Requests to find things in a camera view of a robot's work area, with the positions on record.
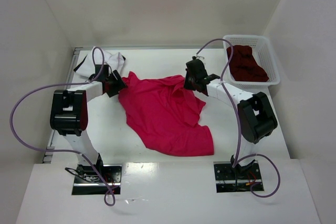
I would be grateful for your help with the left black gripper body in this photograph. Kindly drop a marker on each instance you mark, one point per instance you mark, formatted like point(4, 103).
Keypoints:
point(117, 83)

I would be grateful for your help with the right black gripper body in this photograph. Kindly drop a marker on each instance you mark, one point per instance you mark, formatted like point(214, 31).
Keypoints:
point(191, 84)

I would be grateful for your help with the bright red t shirt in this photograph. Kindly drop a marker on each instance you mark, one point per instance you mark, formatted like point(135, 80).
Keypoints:
point(166, 116)

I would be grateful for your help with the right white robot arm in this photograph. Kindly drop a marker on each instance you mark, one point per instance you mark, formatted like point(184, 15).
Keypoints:
point(254, 114)

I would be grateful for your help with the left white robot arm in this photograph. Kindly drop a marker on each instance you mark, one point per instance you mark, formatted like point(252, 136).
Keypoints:
point(69, 115)

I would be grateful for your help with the white folded t shirt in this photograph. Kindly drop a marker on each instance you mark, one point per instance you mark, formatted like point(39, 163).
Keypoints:
point(91, 63)

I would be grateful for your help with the dark red t shirt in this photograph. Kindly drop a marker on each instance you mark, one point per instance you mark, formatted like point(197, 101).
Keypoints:
point(243, 66)

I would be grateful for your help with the white plastic basket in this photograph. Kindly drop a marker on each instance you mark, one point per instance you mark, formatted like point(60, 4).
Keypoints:
point(263, 53)

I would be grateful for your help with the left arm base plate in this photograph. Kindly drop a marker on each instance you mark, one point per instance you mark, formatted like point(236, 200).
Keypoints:
point(87, 182)

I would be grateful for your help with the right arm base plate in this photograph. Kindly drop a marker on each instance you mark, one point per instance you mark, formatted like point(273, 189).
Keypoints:
point(229, 180)

